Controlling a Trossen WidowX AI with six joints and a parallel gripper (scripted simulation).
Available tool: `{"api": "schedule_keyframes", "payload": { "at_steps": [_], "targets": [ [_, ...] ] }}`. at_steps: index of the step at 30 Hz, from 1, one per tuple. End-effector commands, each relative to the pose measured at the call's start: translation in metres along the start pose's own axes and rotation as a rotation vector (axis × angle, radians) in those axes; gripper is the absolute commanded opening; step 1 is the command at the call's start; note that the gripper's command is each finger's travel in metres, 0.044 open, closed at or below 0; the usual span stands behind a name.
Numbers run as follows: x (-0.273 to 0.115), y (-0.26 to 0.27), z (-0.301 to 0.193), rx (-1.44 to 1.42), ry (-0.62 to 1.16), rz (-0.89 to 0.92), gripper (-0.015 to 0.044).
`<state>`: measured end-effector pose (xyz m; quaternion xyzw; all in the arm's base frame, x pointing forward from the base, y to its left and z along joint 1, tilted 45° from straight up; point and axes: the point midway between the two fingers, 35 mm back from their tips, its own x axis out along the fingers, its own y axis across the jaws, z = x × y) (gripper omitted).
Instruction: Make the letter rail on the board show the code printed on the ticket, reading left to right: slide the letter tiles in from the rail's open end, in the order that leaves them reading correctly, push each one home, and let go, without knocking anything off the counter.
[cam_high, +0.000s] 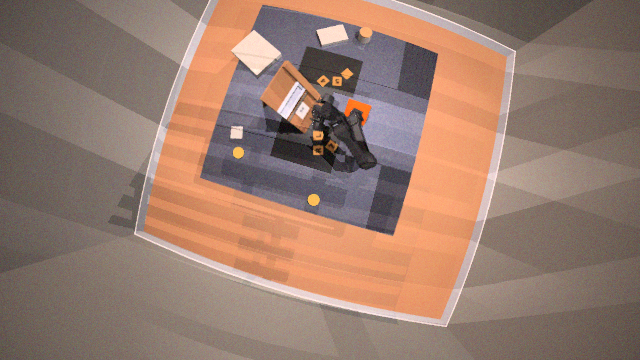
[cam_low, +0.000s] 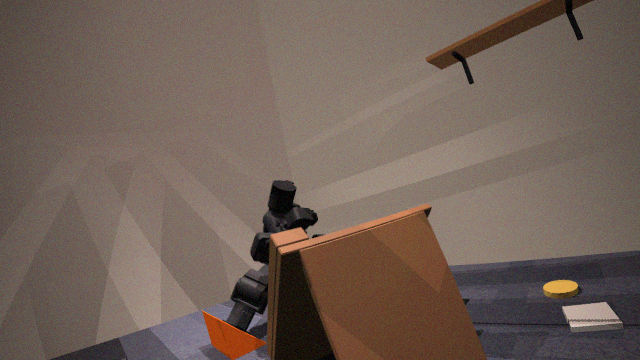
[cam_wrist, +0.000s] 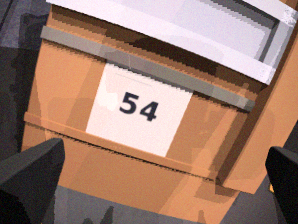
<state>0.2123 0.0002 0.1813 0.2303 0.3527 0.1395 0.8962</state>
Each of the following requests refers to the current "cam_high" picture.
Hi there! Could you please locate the beige flat square tile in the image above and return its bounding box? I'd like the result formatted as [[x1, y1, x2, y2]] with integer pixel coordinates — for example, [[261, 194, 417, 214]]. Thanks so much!
[[230, 126, 243, 139]]

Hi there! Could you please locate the yellow round disc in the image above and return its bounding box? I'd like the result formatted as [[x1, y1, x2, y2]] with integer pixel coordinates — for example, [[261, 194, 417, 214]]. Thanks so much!
[[233, 147, 244, 159], [308, 194, 320, 206]]

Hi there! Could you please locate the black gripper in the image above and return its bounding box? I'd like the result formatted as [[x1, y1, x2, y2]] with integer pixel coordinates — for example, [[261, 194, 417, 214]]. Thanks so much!
[[309, 94, 334, 132]]

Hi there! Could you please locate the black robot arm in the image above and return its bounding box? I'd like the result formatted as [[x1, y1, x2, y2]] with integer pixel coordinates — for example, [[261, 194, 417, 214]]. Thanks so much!
[[311, 103, 378, 170]]

